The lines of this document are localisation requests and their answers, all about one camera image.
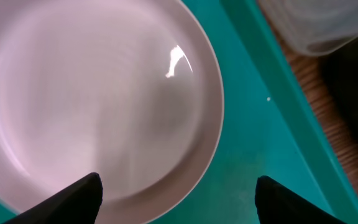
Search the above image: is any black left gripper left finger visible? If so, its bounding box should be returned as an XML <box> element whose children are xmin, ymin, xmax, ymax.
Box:
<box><xmin>5</xmin><ymin>172</ymin><xmax>103</xmax><ymax>224</ymax></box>

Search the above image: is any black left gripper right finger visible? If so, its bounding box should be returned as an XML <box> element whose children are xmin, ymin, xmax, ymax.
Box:
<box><xmin>255</xmin><ymin>175</ymin><xmax>344</xmax><ymax>224</ymax></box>

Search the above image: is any large white plate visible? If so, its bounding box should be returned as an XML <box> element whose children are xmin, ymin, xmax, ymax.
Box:
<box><xmin>0</xmin><ymin>1</ymin><xmax>224</xmax><ymax>223</ymax></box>

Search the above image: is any clear plastic waste bin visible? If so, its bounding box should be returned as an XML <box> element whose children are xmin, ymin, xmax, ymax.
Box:
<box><xmin>259</xmin><ymin>0</ymin><xmax>358</xmax><ymax>56</ymax></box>

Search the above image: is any teal plastic tray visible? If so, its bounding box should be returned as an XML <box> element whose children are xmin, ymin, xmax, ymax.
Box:
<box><xmin>0</xmin><ymin>0</ymin><xmax>358</xmax><ymax>224</ymax></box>

